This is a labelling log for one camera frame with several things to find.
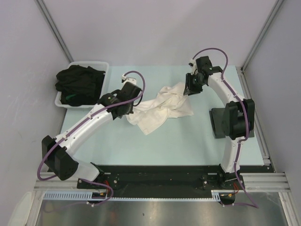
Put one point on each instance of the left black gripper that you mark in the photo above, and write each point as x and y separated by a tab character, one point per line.
130	111

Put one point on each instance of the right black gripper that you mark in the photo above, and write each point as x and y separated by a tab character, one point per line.
189	89

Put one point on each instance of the white floral t-shirt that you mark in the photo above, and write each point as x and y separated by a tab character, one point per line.
170	102

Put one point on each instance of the white plastic basket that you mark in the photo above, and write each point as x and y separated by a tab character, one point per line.
98	65

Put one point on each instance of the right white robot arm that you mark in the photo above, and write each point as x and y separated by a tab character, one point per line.
230	161

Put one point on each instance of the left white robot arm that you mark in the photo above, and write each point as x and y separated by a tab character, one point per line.
59	152

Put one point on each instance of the black t-shirt pile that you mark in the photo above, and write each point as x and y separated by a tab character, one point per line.
80	85

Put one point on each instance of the folded dark grey t-shirt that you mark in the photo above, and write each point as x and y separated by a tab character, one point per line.
217	122

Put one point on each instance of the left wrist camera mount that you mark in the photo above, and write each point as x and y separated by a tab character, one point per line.
125	79

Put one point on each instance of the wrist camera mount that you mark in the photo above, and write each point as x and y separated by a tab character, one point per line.
193	65
125	79

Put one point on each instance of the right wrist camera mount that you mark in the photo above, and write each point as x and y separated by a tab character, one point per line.
193	65

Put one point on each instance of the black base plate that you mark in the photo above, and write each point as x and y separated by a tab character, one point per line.
165	182

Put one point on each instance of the aluminium frame rail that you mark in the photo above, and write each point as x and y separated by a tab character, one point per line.
254	182

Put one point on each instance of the white slotted cable duct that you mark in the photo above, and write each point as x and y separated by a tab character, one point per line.
96	196

